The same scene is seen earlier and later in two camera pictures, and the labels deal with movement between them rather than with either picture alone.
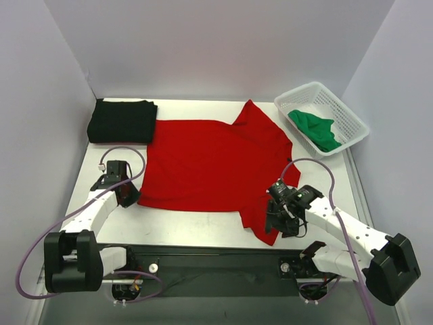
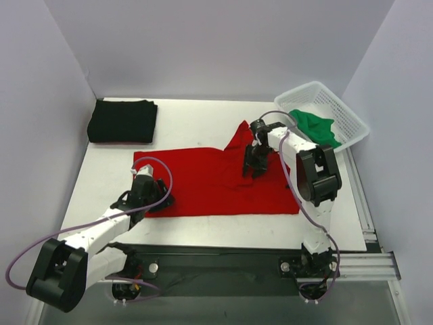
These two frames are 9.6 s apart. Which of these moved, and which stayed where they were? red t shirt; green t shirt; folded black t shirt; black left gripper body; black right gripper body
Moved: red t shirt; black left gripper body; black right gripper body
Stayed: folded black t shirt; green t shirt
